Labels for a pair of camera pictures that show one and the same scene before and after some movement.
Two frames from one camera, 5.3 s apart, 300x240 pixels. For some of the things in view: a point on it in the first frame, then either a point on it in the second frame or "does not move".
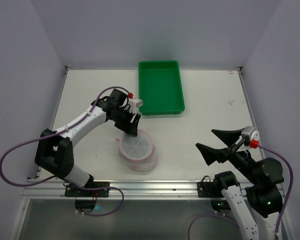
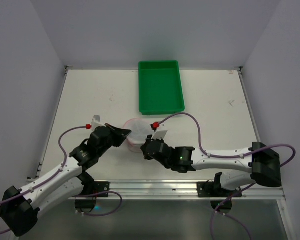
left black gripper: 125,119 to 115,137
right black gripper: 230,152 to 148,149
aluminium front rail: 123,190 does not move
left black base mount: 85,200 does not move
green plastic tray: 160,87 does not move
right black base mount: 208,189 does not move
